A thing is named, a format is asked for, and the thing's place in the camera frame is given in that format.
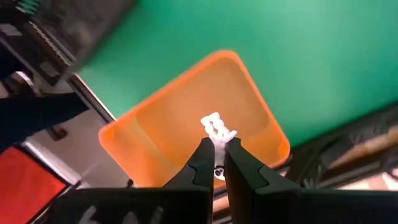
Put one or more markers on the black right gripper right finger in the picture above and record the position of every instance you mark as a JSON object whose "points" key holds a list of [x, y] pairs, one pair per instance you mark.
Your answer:
{"points": [[255, 199]]}

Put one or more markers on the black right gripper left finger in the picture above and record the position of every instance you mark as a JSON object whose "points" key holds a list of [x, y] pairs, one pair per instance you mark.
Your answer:
{"points": [[192, 199]]}

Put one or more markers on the white skeleton hand decoration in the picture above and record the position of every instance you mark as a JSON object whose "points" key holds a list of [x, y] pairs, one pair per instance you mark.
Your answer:
{"points": [[217, 130]]}

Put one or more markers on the orange plastic bin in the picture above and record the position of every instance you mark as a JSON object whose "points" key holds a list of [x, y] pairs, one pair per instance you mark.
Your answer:
{"points": [[186, 102]]}

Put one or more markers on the green table mat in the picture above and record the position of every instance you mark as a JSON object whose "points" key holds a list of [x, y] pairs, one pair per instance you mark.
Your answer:
{"points": [[311, 62]]}

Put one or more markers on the red flat object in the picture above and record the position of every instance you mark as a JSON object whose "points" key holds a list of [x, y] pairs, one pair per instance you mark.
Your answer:
{"points": [[25, 186]]}

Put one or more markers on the dark blue object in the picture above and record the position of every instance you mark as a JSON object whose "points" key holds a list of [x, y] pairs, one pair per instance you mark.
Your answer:
{"points": [[31, 121]]}

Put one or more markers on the black toothed bracket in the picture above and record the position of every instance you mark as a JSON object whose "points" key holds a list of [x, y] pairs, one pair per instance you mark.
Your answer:
{"points": [[37, 46]]}

